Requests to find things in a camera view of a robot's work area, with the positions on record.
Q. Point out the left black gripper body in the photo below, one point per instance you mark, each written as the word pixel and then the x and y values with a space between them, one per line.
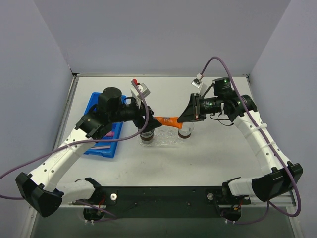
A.
pixel 145 118

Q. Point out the clear cup brown base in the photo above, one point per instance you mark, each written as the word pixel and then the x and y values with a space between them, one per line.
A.
pixel 186 130

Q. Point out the orange toothpaste tube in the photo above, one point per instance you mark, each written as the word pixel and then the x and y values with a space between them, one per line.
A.
pixel 170 121

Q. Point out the clear textured oval tray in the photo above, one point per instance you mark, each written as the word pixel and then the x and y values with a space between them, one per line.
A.
pixel 163 136

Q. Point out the dark tinted cup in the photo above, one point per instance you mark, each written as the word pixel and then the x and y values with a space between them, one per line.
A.
pixel 146 138

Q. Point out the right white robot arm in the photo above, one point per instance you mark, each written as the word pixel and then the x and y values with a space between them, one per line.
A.
pixel 279 173

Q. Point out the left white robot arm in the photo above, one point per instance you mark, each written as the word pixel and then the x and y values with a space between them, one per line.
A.
pixel 41 188

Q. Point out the pink toothpaste tube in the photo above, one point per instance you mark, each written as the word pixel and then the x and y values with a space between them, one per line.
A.
pixel 110 134

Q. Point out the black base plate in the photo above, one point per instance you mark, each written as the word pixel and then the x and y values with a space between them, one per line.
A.
pixel 110 202

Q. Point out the aluminium frame rail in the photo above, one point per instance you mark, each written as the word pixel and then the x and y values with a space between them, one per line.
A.
pixel 285 200

